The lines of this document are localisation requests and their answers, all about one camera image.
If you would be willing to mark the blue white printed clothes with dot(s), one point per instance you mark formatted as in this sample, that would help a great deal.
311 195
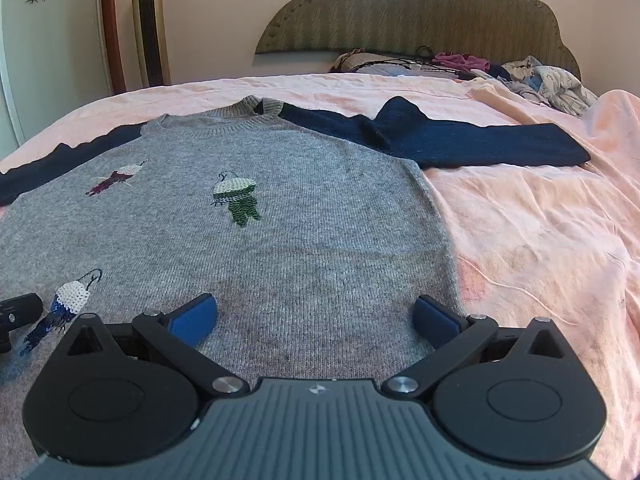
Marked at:
555 85

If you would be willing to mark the brown wooden door frame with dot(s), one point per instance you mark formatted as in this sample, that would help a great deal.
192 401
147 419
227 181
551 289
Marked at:
112 25

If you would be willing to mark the grey sweater with navy sleeves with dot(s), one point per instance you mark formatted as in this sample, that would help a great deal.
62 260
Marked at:
300 220

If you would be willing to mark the olive padded headboard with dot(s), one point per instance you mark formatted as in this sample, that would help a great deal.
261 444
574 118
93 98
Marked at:
425 10

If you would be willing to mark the pink bed sheet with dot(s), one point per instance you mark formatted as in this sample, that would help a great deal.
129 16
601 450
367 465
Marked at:
525 220

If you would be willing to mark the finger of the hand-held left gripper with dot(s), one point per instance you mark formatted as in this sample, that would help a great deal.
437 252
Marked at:
22 309

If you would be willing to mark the gold tower heater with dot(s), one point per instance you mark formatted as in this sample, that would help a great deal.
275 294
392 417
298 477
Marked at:
150 25

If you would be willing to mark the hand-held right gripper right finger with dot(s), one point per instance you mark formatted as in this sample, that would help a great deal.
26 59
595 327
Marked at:
437 322

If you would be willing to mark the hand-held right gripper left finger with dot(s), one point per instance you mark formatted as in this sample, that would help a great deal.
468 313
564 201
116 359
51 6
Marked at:
195 317

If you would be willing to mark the white wardrobe with flower stickers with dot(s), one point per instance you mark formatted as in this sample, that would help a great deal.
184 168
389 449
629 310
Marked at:
45 35

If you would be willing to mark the beige patterned pillow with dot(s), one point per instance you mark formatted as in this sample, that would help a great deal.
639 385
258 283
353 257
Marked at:
352 60

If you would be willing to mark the magenta cloth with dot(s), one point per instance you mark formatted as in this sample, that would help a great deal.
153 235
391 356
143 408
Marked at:
462 62

